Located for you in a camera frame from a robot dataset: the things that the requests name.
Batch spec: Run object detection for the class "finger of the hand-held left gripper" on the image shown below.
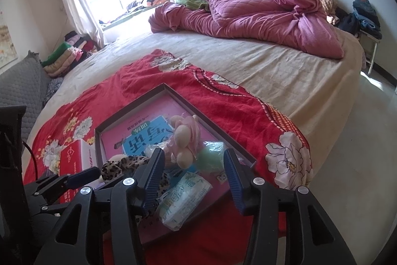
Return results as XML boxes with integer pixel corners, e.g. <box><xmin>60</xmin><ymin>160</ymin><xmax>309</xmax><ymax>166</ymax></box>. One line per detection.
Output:
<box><xmin>31</xmin><ymin>187</ymin><xmax>94</xmax><ymax>216</ymax></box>
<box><xmin>23</xmin><ymin>166</ymin><xmax>101</xmax><ymax>195</ymax></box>

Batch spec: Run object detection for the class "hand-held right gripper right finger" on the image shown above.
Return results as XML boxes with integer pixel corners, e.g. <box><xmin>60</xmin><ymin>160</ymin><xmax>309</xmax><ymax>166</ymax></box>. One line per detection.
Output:
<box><xmin>223</xmin><ymin>148</ymin><xmax>357</xmax><ymax>265</ymax></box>

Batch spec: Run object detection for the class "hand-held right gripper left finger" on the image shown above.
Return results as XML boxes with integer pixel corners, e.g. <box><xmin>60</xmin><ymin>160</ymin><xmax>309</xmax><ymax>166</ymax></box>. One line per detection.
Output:
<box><xmin>33</xmin><ymin>147</ymin><xmax>166</xmax><ymax>265</ymax></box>

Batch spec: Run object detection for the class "green white tissue pack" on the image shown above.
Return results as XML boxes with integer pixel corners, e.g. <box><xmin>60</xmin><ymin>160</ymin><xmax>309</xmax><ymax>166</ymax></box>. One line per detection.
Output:
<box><xmin>155</xmin><ymin>171</ymin><xmax>213</xmax><ymax>231</ymax></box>

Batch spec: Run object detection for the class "green bun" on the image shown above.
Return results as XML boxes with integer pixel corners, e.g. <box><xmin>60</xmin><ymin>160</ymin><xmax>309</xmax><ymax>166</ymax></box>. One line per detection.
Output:
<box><xmin>197</xmin><ymin>141</ymin><xmax>230</xmax><ymax>174</ymax></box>

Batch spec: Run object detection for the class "leopard print scrunchie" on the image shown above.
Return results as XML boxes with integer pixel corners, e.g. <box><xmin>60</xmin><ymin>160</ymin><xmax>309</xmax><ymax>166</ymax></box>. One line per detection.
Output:
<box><xmin>101</xmin><ymin>155</ymin><xmax>171</xmax><ymax>200</ymax></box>

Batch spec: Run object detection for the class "pink plush toy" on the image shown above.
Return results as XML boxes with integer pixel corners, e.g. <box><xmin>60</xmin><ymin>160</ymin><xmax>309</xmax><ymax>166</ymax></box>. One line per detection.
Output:
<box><xmin>167</xmin><ymin>114</ymin><xmax>202</xmax><ymax>169</ymax></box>

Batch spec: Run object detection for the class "pink shallow box tray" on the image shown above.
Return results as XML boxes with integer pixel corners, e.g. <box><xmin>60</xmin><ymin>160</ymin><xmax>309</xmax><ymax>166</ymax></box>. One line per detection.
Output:
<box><xmin>94</xmin><ymin>83</ymin><xmax>258</xmax><ymax>248</ymax></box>

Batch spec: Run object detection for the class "white and red carton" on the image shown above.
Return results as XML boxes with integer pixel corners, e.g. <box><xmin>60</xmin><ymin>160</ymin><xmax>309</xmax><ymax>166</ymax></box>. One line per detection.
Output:
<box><xmin>57</xmin><ymin>138</ymin><xmax>97</xmax><ymax>206</ymax></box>

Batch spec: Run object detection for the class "grey quilted headboard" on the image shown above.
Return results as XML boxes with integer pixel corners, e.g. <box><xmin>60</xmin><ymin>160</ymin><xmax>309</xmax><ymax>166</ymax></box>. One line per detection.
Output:
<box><xmin>0</xmin><ymin>50</ymin><xmax>52</xmax><ymax>141</ymax></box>

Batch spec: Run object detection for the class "red floral blanket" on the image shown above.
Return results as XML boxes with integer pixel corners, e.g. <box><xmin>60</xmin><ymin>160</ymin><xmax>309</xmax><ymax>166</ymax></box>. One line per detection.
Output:
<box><xmin>23</xmin><ymin>49</ymin><xmax>314</xmax><ymax>265</ymax></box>

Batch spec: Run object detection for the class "dark floral cloth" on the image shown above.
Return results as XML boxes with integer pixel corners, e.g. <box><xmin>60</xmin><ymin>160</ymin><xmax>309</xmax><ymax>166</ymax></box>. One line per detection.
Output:
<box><xmin>43</xmin><ymin>77</ymin><xmax>64</xmax><ymax>104</ymax></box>

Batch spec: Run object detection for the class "stack of folded clothes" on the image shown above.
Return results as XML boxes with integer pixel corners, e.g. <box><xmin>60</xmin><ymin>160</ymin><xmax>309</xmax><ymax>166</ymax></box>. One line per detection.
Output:
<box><xmin>42</xmin><ymin>31</ymin><xmax>100</xmax><ymax>77</ymax></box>

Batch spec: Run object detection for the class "bed with beige sheet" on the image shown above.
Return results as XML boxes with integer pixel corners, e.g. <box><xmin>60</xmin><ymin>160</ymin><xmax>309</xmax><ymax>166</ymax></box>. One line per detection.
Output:
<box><xmin>23</xmin><ymin>0</ymin><xmax>373</xmax><ymax>191</ymax></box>

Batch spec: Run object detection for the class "cream curtain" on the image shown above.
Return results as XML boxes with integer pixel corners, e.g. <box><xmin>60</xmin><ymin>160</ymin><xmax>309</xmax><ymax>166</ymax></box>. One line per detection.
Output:
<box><xmin>51</xmin><ymin>0</ymin><xmax>104</xmax><ymax>50</ymax></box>

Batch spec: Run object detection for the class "pink quilted duvet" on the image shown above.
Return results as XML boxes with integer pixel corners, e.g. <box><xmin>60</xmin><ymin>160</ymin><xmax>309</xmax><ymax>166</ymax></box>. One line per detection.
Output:
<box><xmin>148</xmin><ymin>0</ymin><xmax>345</xmax><ymax>59</ymax></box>

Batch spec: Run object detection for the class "green cloth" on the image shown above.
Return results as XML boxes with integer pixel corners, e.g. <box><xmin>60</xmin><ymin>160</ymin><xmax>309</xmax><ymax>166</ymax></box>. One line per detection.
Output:
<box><xmin>176</xmin><ymin>0</ymin><xmax>211</xmax><ymax>11</ymax></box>

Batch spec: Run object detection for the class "white metal chair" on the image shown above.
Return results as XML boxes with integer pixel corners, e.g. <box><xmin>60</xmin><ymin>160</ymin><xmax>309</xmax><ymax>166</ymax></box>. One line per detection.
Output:
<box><xmin>360</xmin><ymin>31</ymin><xmax>383</xmax><ymax>76</ymax></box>

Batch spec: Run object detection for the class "tan knitted cloth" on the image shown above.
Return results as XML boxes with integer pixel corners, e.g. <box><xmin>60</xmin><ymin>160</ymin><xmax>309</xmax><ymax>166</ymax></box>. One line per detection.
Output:
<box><xmin>321</xmin><ymin>0</ymin><xmax>337</xmax><ymax>25</ymax></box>

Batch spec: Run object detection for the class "pile of dark clothes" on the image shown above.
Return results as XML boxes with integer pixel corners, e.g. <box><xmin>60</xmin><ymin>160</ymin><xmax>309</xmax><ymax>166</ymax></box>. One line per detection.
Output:
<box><xmin>335</xmin><ymin>0</ymin><xmax>383</xmax><ymax>39</ymax></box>

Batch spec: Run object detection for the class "dark cable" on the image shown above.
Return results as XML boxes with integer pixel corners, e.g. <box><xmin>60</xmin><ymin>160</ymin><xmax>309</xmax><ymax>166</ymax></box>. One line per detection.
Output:
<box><xmin>22</xmin><ymin>141</ymin><xmax>41</xmax><ymax>182</ymax></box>

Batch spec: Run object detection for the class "wall poster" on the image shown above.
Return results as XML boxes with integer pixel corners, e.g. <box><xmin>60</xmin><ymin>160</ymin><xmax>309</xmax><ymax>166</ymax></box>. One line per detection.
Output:
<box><xmin>0</xmin><ymin>20</ymin><xmax>16</xmax><ymax>67</ymax></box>

